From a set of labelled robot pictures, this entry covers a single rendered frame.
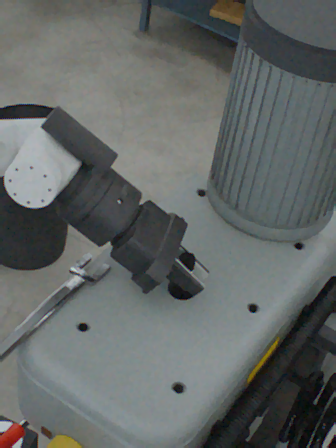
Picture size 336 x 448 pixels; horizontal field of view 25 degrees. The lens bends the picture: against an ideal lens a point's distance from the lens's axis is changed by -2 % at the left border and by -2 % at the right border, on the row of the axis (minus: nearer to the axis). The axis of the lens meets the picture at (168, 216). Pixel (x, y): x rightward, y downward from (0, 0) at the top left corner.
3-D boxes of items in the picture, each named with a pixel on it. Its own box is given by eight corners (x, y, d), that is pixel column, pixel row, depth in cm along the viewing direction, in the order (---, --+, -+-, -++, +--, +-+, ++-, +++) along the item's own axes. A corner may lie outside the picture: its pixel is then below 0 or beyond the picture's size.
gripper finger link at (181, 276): (192, 294, 102) (157, 266, 101) (208, 283, 100) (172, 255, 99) (190, 303, 101) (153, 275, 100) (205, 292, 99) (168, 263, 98)
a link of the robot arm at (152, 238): (156, 242, 108) (89, 189, 105) (200, 208, 102) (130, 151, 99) (129, 307, 99) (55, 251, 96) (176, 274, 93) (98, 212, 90)
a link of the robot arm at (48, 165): (62, 248, 95) (-12, 191, 92) (83, 202, 103) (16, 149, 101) (119, 192, 89) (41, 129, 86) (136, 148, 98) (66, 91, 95)
